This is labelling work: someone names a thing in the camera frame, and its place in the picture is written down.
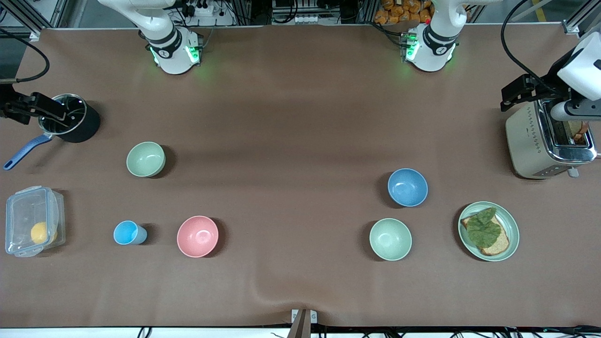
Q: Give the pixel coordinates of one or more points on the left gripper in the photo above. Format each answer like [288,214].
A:
[543,89]

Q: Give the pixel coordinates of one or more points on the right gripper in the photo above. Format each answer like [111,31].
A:
[10,108]

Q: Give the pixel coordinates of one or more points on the pale green bowl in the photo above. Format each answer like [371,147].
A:
[390,239]
[145,159]

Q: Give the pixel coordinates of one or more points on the blue bowl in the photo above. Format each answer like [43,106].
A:
[407,187]

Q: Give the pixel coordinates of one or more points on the pink bowl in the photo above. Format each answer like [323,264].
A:
[197,236]

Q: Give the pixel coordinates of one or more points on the cream and chrome toaster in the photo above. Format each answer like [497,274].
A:
[528,145]

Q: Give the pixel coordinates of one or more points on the brown toast slice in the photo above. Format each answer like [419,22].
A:
[578,131]

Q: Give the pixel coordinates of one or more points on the clear plastic lidded container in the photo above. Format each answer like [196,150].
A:
[28,211]

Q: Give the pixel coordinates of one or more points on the yellow lemon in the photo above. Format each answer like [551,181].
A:
[42,233]

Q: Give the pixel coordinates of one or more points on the pale green plate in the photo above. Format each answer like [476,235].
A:
[512,225]

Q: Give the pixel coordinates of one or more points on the green lettuce leaf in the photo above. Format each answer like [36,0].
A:
[483,227]

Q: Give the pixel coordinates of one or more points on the orange snack bags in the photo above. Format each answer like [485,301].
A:
[401,11]

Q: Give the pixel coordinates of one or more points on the light blue cup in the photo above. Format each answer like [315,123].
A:
[127,233]

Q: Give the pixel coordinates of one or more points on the seeded bread slice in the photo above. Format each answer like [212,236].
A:
[498,244]

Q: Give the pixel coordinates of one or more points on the white power strip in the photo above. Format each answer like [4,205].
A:
[203,8]
[307,19]

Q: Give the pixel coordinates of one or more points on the brown table cover mat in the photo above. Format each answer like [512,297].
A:
[300,141]

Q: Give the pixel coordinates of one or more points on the aluminium frame profile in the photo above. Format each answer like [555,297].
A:
[580,21]
[28,16]

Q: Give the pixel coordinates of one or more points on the metal table edge bracket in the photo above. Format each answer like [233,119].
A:
[304,318]

